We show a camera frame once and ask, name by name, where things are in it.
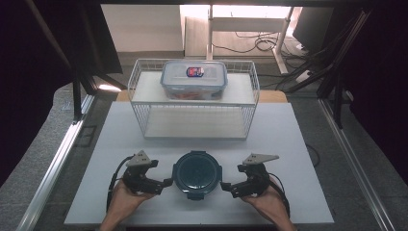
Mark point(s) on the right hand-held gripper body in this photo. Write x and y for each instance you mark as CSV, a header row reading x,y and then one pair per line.
x,y
256,179

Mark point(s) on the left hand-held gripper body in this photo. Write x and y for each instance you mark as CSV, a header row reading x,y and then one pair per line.
x,y
136,174

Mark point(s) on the dark round lidded container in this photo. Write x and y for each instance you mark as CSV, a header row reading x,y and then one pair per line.
x,y
197,174

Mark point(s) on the clear rectangular lidded container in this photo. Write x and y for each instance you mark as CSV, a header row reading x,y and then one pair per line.
x,y
194,80

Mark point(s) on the person's right hand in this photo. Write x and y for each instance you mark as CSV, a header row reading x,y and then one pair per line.
x,y
269,203

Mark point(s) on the person's left hand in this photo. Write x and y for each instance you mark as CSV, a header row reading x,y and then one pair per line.
x,y
123,202

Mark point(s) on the white table sheet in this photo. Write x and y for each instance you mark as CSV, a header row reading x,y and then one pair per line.
x,y
288,144

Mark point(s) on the black metal stand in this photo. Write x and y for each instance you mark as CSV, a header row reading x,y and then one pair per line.
x,y
336,73
77,86

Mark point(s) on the white power strip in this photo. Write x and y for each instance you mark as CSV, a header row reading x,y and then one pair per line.
x,y
302,76

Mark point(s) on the white cabinet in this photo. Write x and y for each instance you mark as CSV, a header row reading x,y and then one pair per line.
x,y
142,27

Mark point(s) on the dark monitor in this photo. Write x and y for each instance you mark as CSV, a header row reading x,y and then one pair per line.
x,y
312,29

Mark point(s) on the aluminium rail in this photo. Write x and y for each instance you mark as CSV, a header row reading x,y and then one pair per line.
x,y
352,166
51,173

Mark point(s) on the white desk frame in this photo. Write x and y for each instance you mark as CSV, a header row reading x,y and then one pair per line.
x,y
247,24

